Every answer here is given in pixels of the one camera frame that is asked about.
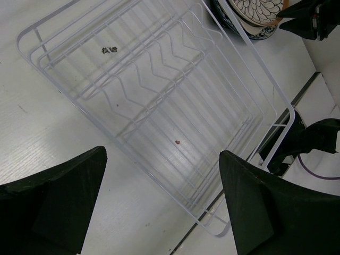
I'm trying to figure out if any blue and white patterned plate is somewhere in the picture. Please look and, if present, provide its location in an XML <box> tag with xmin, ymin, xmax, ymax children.
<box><xmin>209</xmin><ymin>0</ymin><xmax>277</xmax><ymax>41</ymax></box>

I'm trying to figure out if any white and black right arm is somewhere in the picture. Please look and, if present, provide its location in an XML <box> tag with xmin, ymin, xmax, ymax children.
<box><xmin>267</xmin><ymin>1</ymin><xmax>339</xmax><ymax>176</ymax></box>

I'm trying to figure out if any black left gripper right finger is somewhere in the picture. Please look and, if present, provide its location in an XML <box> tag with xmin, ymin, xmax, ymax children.
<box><xmin>219</xmin><ymin>150</ymin><xmax>339</xmax><ymax>254</ymax></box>

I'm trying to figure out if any orange rimmed petal pattern plate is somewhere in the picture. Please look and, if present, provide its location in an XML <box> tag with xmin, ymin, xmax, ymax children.
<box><xmin>227</xmin><ymin>0</ymin><xmax>289</xmax><ymax>26</ymax></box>

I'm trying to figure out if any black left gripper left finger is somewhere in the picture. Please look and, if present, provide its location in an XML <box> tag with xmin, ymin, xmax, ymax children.
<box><xmin>1</xmin><ymin>146</ymin><xmax>107</xmax><ymax>254</ymax></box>

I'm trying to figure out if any white wire dish rack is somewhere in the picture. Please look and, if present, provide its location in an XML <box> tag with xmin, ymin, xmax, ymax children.
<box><xmin>16</xmin><ymin>1</ymin><xmax>295</xmax><ymax>237</ymax></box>

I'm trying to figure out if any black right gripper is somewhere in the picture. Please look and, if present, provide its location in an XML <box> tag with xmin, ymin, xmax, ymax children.
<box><xmin>277</xmin><ymin>0</ymin><xmax>339</xmax><ymax>41</ymax></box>

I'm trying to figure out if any cream plate with blue centre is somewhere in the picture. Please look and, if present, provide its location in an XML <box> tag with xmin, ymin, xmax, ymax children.
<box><xmin>238</xmin><ymin>18</ymin><xmax>277</xmax><ymax>35</ymax></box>

